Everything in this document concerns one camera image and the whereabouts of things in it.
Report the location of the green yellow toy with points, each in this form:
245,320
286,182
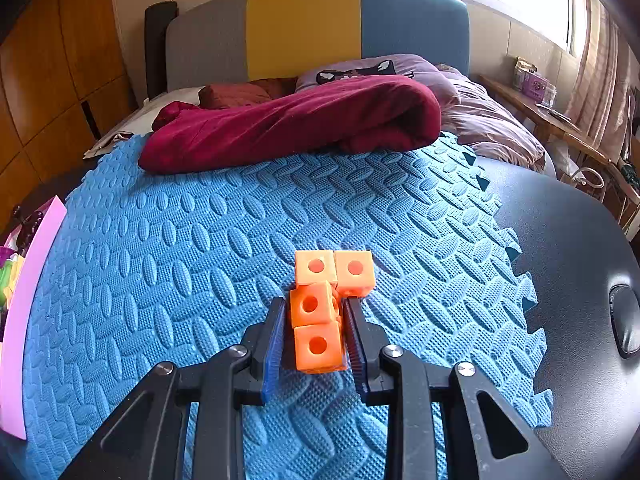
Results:
9,272

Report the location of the grey yellow blue headboard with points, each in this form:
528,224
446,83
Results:
300,25

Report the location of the wooden wardrobe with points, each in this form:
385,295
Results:
50,85

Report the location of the dark red pillow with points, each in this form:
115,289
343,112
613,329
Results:
235,94

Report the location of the orange linked snap cubes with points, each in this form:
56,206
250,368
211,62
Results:
320,345

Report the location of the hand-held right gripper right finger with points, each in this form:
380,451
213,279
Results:
356,355

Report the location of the pink-edged white box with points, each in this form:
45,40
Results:
30,335

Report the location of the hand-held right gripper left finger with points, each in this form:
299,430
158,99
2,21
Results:
272,360

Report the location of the dark red blanket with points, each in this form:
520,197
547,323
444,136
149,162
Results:
300,120

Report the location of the wooden bedside desk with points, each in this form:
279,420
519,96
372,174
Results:
555,115

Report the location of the pink striped curtain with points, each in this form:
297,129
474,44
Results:
600,70

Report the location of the purple cat pillow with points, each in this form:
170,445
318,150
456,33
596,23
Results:
365,67

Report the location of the pink purple duvet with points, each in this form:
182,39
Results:
490,120

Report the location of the small black toy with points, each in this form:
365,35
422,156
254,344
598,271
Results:
27,222

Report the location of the black oval cushion plug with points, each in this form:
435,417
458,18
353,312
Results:
627,320

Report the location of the bright window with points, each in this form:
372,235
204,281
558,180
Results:
475,0

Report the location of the purple box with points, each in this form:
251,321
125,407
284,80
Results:
532,85

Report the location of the blue foam puzzle mat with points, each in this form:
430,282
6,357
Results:
175,260

